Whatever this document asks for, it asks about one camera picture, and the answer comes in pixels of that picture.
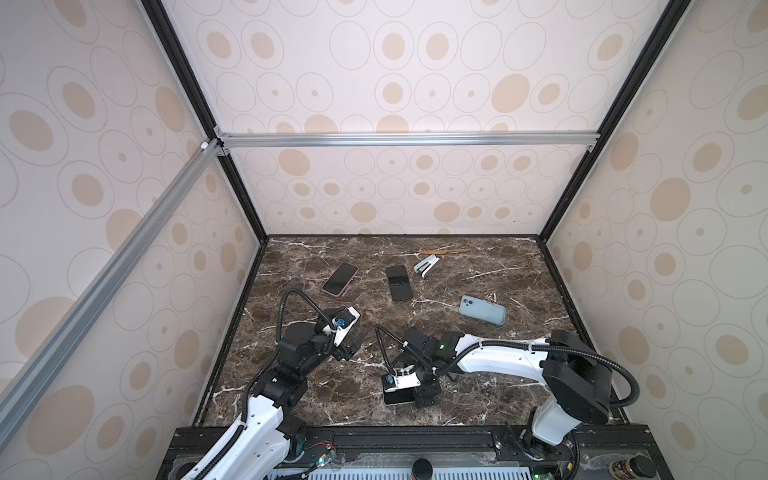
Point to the black phone case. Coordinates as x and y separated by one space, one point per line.
399 283

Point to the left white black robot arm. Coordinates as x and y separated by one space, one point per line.
265 433

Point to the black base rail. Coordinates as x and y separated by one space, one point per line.
466 452

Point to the light blue phone case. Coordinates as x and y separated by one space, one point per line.
482 310

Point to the white stapler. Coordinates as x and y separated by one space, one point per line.
425 266

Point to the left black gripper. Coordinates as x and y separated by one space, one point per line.
347 353

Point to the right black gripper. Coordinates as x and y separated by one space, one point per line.
427 392

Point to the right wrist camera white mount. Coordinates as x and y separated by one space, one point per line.
397 381

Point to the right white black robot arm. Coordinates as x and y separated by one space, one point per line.
584 386

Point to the diagonal aluminium rail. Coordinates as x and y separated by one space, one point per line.
38 373

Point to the horizontal aluminium rail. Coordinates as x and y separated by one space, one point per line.
419 139

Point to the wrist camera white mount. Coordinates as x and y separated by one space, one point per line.
343 323
397 381

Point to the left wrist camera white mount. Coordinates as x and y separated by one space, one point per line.
343 323

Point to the black knob centre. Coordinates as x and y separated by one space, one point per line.
422 469

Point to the pink phone case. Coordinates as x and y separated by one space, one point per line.
340 279

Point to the round button right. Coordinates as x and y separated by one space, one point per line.
636 467

